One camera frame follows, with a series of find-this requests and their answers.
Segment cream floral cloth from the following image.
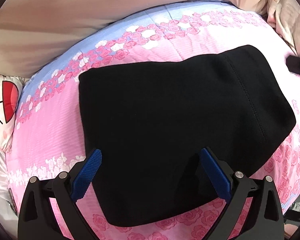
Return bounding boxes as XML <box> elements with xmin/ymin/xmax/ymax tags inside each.
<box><xmin>266</xmin><ymin>0</ymin><xmax>300</xmax><ymax>58</ymax></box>

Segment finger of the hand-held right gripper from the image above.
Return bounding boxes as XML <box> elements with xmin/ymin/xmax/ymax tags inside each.
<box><xmin>286</xmin><ymin>55</ymin><xmax>300</xmax><ymax>78</ymax></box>

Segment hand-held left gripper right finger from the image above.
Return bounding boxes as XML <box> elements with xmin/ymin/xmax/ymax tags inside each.
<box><xmin>200</xmin><ymin>147</ymin><xmax>284</xmax><ymax>240</ymax></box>

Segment black pants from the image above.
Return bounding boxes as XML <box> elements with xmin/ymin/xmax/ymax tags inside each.
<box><xmin>78</xmin><ymin>44</ymin><xmax>297</xmax><ymax>227</ymax></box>

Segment cartoon face pillow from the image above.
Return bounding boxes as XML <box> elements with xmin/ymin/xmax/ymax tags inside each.
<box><xmin>0</xmin><ymin>71</ymin><xmax>24</xmax><ymax>153</ymax></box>

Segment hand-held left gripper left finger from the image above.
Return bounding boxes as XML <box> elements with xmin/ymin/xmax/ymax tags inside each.
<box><xmin>17</xmin><ymin>148</ymin><xmax>102</xmax><ymax>240</ymax></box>

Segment pink floral bed sheet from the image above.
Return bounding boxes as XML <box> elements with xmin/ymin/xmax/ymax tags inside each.
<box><xmin>5</xmin><ymin>1</ymin><xmax>300</xmax><ymax>240</ymax></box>

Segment beige headboard cover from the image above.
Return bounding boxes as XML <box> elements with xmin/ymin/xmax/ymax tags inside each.
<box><xmin>0</xmin><ymin>0</ymin><xmax>270</xmax><ymax>78</ymax></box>

